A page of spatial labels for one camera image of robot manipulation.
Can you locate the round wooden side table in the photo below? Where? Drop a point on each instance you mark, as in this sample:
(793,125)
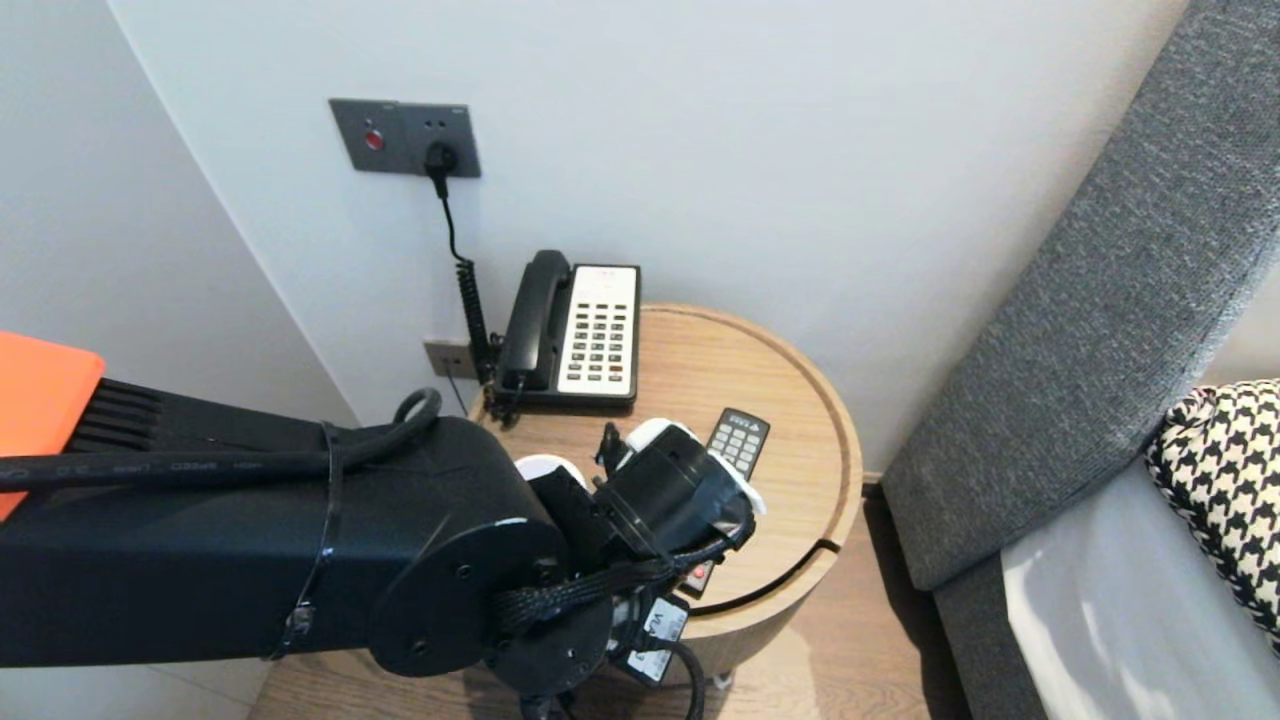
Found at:
(700,360)
(770,620)

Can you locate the white round puck speaker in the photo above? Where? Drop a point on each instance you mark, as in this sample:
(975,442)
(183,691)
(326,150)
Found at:
(545,464)

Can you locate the black white desk telephone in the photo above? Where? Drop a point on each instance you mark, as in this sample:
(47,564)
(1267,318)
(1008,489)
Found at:
(600,330)

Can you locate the grey wall socket panel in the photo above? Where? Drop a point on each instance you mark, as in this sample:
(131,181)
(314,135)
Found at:
(400,130)

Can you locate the black TV remote control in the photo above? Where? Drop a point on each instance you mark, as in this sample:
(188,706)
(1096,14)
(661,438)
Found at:
(740,440)

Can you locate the grey fabric headboard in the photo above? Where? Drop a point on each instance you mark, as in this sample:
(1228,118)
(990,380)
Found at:
(1100,300)

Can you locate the black white houndstooth pillow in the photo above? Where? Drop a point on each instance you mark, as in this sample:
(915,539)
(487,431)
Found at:
(1230,470)

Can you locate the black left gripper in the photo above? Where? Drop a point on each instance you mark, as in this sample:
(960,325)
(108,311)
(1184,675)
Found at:
(670,490)

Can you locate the grey fabric bed frame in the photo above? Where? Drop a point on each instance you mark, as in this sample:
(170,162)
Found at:
(980,650)

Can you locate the small grey wall outlet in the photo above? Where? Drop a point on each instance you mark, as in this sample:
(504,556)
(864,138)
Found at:
(445,360)

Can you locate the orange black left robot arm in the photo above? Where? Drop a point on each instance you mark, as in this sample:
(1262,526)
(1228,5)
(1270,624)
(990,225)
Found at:
(200,570)

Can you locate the black telephone handset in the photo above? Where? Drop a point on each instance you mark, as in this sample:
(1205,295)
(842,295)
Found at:
(535,320)

